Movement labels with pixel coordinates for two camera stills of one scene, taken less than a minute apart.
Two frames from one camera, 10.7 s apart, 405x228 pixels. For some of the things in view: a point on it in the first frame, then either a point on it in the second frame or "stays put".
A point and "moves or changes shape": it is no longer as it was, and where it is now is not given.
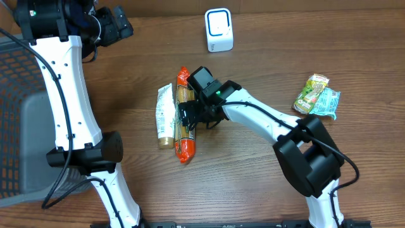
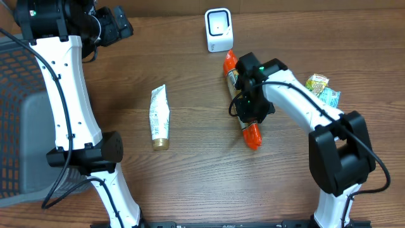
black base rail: [226, 225] stays put
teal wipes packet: [326, 103] stays put
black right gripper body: [204, 113] -> [257, 109]
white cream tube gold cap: [166, 116] moves or changes shape
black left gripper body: [113, 24] stays put
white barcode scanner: [219, 29] stays put
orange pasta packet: [185, 140] -> [250, 131]
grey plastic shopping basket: [28, 130] stays put
